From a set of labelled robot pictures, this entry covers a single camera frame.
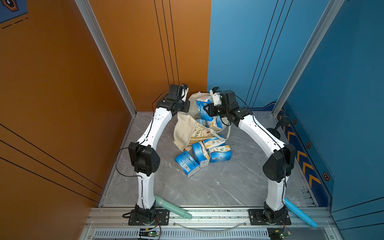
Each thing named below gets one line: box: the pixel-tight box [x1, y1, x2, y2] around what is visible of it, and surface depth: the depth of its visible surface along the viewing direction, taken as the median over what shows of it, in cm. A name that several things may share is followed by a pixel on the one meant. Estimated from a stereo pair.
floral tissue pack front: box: [209, 115, 227, 131], surface depth 90 cm
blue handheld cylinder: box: [284, 198, 318, 228], surface depth 74 cm
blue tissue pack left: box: [174, 150, 200, 178], surface depth 87 cm
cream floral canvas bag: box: [173, 91, 231, 152], surface depth 89 cm
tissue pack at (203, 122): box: [195, 118, 210, 128], surface depth 94 cm
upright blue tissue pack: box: [192, 141, 210, 168], surface depth 89 cm
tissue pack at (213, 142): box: [203, 136, 226, 149], surface depth 93 cm
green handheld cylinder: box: [154, 194, 193, 220], surface depth 77 cm
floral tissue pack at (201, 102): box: [195, 95, 214, 122], surface depth 83 cm
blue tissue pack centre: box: [208, 145, 233, 163], surface depth 90 cm
